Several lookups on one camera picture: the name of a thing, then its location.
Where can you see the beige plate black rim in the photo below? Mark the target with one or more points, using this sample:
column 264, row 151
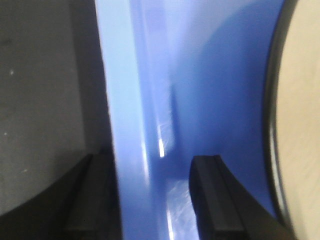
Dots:
column 292, row 117

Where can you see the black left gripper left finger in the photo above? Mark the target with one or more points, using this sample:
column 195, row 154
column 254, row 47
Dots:
column 83, row 204

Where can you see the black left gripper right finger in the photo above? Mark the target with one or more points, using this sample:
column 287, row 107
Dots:
column 224, row 209

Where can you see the blue plastic tray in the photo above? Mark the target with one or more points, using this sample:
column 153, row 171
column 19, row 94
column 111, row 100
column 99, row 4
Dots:
column 184, row 78

